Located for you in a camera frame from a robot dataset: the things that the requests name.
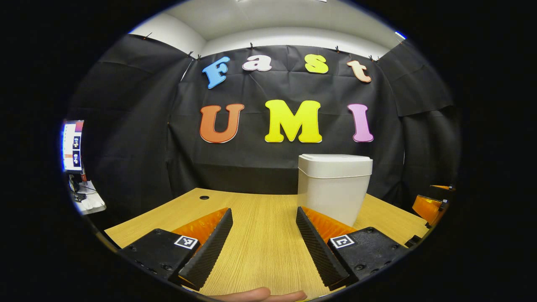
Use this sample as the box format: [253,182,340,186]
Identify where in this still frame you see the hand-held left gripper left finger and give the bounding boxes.
[119,208,234,291]

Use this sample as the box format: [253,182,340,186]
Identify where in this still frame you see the computer monitor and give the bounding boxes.
[61,120,85,172]

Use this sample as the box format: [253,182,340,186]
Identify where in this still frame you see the black backdrop cloth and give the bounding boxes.
[63,34,462,229]

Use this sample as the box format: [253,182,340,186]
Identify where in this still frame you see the wooden desktop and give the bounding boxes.
[104,187,430,299]

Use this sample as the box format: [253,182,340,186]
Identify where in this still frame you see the white desktop garbage bin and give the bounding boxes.
[297,154,373,227]

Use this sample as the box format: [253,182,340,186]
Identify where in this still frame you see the white side table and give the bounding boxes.
[71,180,107,216]

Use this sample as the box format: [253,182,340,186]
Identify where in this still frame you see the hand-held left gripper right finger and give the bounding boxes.
[295,206,409,292]

